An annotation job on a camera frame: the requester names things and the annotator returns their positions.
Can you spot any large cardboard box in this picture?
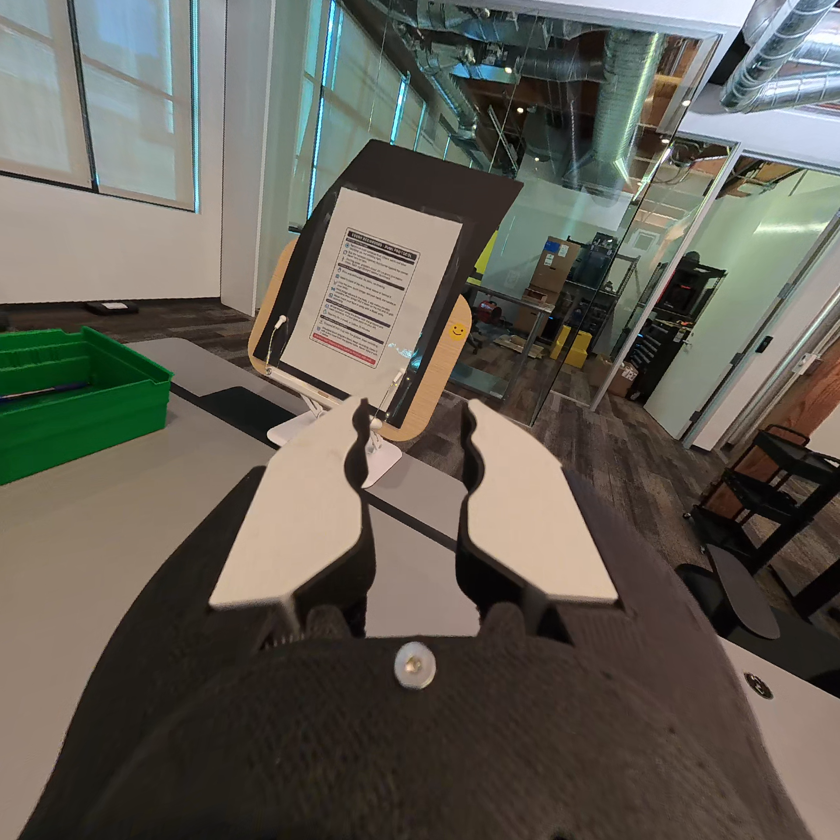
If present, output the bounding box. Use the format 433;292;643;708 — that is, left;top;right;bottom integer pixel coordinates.
528;236;584;296

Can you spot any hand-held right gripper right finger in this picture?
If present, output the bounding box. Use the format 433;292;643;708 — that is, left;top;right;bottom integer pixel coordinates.
456;398;621;624

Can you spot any grey desk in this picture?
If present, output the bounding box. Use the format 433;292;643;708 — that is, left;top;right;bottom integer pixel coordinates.
0;335;840;840

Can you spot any black utility cart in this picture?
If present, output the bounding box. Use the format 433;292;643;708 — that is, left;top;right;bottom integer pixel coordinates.
686;425;840;578

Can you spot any white instruction sheet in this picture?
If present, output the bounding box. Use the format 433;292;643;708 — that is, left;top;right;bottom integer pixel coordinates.
282;187;464;370

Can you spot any green plastic bin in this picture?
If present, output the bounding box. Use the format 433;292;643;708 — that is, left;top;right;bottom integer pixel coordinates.
0;326;175;487

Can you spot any yellow box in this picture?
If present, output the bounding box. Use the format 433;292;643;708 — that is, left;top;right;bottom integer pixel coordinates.
550;325;595;367

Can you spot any black office chair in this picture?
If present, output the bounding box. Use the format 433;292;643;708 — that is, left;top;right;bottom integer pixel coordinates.
676;545;840;647

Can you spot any black storage rack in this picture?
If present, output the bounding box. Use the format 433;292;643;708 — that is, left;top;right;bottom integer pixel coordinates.
640;252;726;401

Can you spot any blue pen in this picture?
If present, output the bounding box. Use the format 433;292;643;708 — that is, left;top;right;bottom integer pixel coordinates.
0;381;89;403

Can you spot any light wood panel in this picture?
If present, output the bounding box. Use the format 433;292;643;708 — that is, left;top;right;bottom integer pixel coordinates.
248;236;473;442

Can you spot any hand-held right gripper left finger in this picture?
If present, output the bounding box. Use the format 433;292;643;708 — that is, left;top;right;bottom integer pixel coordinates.
209;395;378;627

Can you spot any white door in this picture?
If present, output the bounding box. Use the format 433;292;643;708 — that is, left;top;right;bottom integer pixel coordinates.
643;167;840;454

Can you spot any black backing board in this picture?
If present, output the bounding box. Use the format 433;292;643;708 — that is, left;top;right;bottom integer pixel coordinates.
276;140;525;431

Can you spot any large silver spiral duct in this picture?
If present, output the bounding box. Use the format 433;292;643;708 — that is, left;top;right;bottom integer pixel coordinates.
718;0;840;116

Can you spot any silver flexible duct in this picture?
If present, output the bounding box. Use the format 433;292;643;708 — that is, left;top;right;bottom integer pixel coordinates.
577;29;667;191

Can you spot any gridded window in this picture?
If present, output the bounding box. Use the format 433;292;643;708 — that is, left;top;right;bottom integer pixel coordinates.
0;0;201;214

